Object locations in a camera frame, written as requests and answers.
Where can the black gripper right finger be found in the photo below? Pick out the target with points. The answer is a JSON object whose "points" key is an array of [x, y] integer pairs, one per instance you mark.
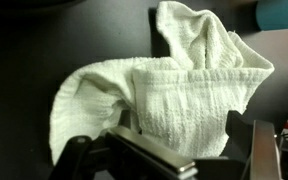
{"points": [[265, 150]]}

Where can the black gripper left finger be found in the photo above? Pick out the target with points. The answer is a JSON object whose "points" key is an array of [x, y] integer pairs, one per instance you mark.
{"points": [[134, 156]]}

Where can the white terry towel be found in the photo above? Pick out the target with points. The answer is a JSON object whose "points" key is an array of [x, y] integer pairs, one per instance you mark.
{"points": [[184, 106]]}

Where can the blue plastic cup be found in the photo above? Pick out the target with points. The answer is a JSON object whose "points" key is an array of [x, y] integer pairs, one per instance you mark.
{"points": [[280, 15]]}

